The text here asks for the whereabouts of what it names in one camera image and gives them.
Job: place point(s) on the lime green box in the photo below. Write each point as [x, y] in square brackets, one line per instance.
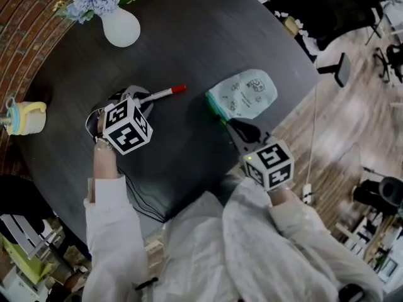
[28, 266]

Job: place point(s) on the teal pencil pouch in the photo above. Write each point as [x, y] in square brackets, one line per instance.
[245, 96]

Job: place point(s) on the small yellow box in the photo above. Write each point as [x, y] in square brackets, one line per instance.
[291, 24]

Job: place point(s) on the black mesh office chair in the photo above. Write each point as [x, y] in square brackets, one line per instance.
[340, 14]

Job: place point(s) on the black pocket device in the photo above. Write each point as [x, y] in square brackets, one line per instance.
[351, 294]

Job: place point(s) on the small black clip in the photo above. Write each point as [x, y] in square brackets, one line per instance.
[146, 283]

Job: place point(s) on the person's white jacket torso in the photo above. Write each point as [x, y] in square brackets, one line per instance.
[220, 247]

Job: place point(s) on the white ceramic vase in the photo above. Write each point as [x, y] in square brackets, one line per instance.
[121, 27]

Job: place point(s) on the white metal rack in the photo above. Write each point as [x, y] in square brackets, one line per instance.
[22, 234]

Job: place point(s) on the person's left forearm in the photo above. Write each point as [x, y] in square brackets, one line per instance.
[108, 200]

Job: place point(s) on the person's right forearm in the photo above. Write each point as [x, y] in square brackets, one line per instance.
[292, 215]

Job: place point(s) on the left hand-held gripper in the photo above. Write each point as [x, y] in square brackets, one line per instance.
[126, 127]

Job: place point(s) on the small black office chair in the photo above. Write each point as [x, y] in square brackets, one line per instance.
[393, 61]

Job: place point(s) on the white power strip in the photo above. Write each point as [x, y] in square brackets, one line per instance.
[307, 193]

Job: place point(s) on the red-capped white marker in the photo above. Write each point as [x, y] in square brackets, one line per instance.
[163, 92]

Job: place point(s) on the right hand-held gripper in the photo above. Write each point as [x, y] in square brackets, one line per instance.
[270, 165]

